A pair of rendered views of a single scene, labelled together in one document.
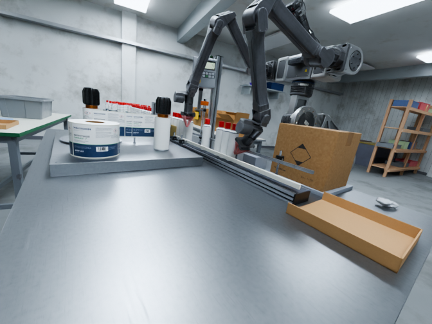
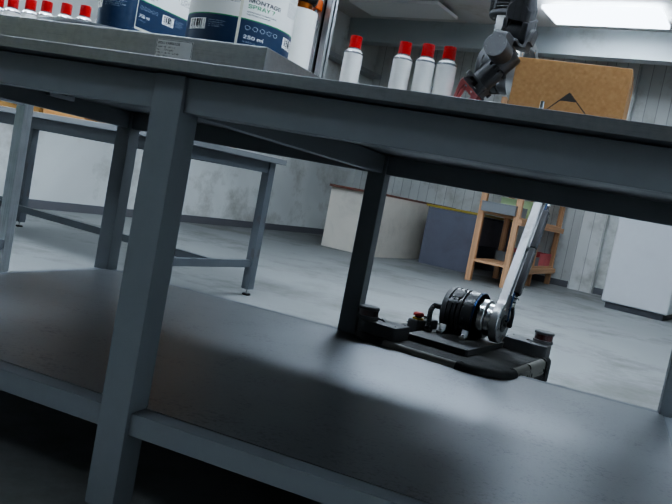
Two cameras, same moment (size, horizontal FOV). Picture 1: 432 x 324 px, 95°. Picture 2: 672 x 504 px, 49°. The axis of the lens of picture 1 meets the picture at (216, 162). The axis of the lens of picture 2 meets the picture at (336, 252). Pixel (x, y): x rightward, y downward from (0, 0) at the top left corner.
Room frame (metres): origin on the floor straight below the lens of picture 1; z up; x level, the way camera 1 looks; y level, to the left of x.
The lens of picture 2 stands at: (-0.47, 1.11, 0.67)
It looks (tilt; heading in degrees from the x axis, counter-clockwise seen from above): 5 degrees down; 328
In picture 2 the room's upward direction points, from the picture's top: 11 degrees clockwise
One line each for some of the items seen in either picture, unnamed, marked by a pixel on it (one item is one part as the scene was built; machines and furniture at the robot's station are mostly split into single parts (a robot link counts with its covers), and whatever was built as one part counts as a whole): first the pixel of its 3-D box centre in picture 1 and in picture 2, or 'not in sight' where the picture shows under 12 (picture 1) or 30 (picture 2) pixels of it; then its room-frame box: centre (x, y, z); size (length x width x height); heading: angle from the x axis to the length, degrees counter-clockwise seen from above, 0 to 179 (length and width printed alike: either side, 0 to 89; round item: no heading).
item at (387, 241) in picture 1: (350, 220); not in sight; (0.59, -0.46, 0.85); 0.30 x 0.26 x 0.04; 38
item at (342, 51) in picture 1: (333, 57); not in sight; (1.05, -0.49, 1.45); 0.09 x 0.08 x 0.12; 27
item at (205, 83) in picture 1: (204, 73); not in sight; (1.51, 0.16, 1.38); 0.17 x 0.10 x 0.19; 93
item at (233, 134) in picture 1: (233, 143); (442, 86); (1.07, -0.08, 0.98); 0.05 x 0.05 x 0.20
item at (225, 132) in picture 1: (225, 141); (421, 83); (1.12, -0.04, 0.98); 0.05 x 0.05 x 0.20
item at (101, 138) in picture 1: (95, 137); (241, 21); (0.90, 0.57, 0.95); 0.20 x 0.20 x 0.14
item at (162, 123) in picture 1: (162, 123); (296, 27); (1.14, 0.33, 1.03); 0.09 x 0.09 x 0.30
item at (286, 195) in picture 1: (195, 150); not in sight; (1.37, 0.16, 0.85); 1.65 x 0.11 x 0.05; 38
